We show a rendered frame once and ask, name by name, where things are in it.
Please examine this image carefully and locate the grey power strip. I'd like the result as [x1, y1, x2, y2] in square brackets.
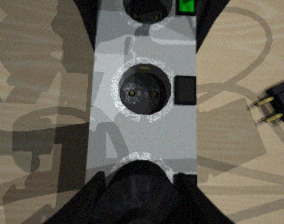
[85, 0, 197, 188]

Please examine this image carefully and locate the black plug with two brass prongs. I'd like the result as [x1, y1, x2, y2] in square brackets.
[256, 83, 284, 123]

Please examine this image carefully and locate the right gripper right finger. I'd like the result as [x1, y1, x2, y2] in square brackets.
[176, 173, 235, 224]

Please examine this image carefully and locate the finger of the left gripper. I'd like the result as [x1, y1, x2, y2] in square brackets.
[196, 0, 230, 54]
[74, 0, 98, 53]

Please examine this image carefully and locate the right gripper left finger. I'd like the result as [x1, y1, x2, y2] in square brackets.
[42, 171, 106, 224]

